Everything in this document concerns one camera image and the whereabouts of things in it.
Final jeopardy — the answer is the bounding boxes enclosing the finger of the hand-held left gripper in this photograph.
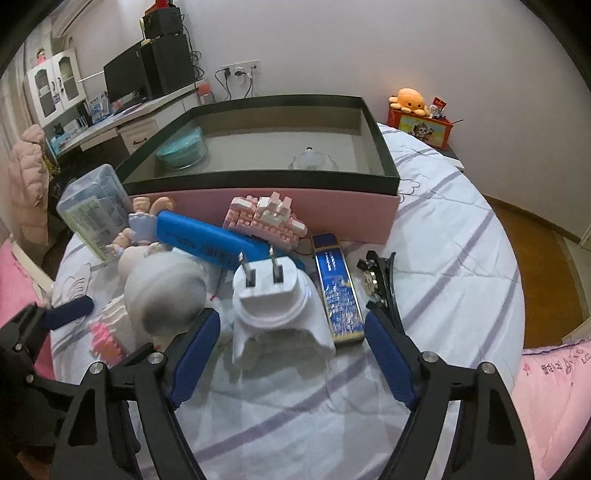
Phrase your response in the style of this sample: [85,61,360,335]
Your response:
[18,295,95,331]

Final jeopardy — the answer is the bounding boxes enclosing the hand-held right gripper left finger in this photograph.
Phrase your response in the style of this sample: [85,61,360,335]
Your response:
[48,307,222,480]

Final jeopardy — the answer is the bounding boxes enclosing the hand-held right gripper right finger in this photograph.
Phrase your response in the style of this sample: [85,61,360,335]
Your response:
[365,307,532,480]

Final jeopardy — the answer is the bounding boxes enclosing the small pink white block model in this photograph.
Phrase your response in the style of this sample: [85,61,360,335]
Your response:
[88,295,134,361]

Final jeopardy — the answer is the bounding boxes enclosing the white-haired doll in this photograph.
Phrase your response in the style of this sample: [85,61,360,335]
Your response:
[106,196,208,347]

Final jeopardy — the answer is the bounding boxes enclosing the black hair clip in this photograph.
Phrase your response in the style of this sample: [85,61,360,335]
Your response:
[356,250,407,333]

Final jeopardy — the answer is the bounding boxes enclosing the blue rectangular tin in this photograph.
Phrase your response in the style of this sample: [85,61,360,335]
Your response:
[310,233,365,347]

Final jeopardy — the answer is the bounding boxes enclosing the white plug adapter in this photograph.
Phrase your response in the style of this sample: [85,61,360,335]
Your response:
[231,247,337,370]

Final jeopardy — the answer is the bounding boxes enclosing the clear plastic storage box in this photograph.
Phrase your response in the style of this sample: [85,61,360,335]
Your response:
[56,164,132,264]

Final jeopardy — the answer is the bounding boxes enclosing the blue rectangular case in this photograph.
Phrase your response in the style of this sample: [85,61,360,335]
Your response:
[154,210,305,273]

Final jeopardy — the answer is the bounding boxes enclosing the pink box with black rim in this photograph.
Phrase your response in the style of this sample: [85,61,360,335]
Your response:
[113,95,400,245]

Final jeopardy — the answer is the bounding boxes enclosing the pink puffer jacket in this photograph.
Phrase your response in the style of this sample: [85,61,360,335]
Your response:
[7,124,58,245]

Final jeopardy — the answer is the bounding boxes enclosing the pink building block house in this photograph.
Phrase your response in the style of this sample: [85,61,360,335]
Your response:
[223,191,308,252]

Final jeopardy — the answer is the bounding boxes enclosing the pink embroidered blanket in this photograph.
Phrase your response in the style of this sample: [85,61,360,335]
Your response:
[508,339,591,480]

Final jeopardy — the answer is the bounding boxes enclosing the teal round container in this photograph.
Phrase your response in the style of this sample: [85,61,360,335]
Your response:
[154,124,209,171]

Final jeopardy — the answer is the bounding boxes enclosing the white desk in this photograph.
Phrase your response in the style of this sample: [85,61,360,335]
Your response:
[46,85,204,160]

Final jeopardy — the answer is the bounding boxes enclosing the blue white boxes on desk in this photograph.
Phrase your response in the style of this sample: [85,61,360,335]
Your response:
[85,92,112,123]

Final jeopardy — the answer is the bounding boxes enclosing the dark nightstand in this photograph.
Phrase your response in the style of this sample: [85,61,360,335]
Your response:
[376,122,465,169]

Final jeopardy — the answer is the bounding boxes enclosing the white glass-door cabinet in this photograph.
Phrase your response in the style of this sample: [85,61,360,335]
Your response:
[23,48,88,127]

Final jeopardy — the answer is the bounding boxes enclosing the red printed box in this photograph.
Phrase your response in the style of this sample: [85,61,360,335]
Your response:
[387,107,453,149]

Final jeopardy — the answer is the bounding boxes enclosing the black computer monitor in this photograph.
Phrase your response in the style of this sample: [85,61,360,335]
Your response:
[102,46,153,104]

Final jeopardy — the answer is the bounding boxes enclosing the orange octopus plush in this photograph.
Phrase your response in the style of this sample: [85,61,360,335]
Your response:
[388,88,430,115]

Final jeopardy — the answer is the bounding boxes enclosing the black computer tower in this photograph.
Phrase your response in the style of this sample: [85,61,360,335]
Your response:
[140,32,197,97]

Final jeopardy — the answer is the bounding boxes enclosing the black box on tower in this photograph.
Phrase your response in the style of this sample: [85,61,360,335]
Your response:
[141,7,185,40]

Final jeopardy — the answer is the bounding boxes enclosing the black power cables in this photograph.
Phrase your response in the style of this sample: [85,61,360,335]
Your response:
[215,69,257,100]

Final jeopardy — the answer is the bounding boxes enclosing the white wall outlet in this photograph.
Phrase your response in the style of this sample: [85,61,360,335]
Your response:
[222,60,260,79]

